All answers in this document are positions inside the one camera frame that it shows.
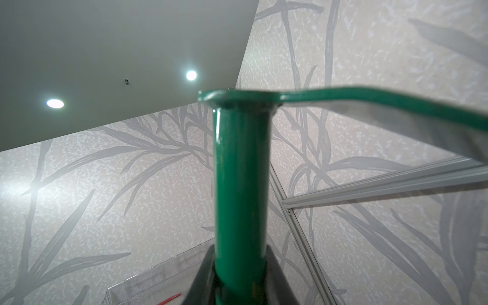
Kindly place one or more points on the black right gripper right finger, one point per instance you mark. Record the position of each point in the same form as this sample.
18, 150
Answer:
277, 289

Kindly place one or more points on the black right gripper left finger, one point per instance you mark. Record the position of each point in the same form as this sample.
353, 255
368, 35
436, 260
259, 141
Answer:
204, 286

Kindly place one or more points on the clear acrylic wall shelf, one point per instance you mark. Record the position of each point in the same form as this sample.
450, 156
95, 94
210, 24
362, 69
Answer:
165, 283

